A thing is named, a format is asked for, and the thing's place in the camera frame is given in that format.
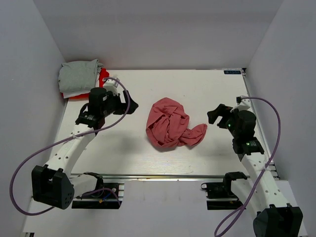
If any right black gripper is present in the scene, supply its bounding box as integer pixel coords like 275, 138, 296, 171
207, 104, 240, 138

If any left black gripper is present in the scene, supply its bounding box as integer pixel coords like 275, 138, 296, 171
101, 90, 139, 117

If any pink t shirt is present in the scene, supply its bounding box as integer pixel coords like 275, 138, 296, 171
146, 97, 207, 149

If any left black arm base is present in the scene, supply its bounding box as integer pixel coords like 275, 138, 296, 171
70, 172, 124, 209

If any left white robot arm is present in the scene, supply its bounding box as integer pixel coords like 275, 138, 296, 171
31, 87, 138, 209

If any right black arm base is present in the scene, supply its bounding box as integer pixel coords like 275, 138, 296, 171
200, 171, 249, 210

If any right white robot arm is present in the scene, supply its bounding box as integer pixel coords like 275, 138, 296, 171
207, 104, 303, 237

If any red folded t shirt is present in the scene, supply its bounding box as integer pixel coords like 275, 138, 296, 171
68, 68, 110, 100

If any grey folded t shirt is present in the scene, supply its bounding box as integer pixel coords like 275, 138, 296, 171
58, 59, 104, 93

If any white folded t shirt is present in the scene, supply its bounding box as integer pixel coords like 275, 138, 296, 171
61, 72, 100, 99

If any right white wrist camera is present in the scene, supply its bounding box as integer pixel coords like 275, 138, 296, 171
230, 96, 251, 113

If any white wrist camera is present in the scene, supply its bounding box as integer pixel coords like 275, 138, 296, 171
230, 96, 251, 113
102, 77, 119, 96

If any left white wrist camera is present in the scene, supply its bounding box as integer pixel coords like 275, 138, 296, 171
102, 77, 119, 96

